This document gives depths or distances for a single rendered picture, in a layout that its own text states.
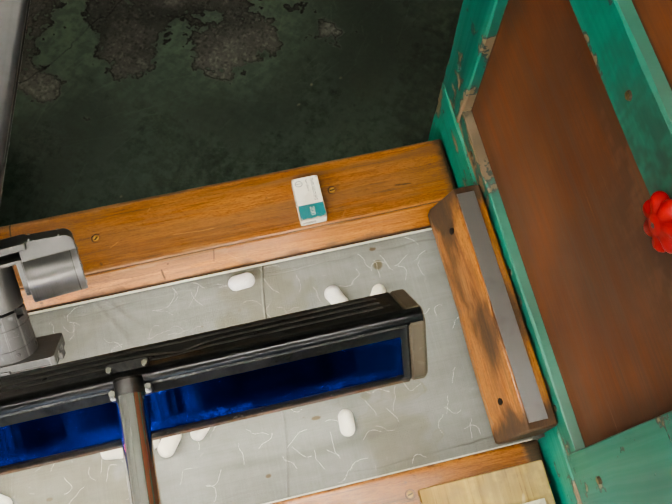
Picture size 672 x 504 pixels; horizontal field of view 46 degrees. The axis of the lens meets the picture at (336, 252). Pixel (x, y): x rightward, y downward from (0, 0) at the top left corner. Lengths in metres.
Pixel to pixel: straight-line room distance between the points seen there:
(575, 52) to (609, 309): 0.23
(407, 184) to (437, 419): 0.31
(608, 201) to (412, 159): 0.44
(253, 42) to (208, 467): 1.36
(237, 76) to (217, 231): 1.07
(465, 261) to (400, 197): 0.16
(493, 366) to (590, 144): 0.32
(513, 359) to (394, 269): 0.23
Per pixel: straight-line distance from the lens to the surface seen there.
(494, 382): 0.94
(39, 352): 0.95
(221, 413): 0.68
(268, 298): 1.04
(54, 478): 1.04
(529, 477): 0.99
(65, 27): 2.26
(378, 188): 1.07
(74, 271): 0.91
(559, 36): 0.75
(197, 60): 2.12
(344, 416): 0.99
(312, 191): 1.05
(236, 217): 1.06
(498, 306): 0.93
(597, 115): 0.70
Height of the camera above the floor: 1.73
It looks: 69 degrees down
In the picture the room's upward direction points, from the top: 3 degrees clockwise
